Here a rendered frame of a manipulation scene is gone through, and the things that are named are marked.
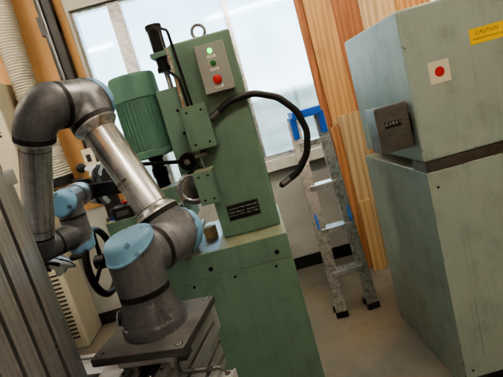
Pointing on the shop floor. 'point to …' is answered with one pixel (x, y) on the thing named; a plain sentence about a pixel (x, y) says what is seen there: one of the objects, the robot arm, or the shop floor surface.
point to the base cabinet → (261, 320)
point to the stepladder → (340, 211)
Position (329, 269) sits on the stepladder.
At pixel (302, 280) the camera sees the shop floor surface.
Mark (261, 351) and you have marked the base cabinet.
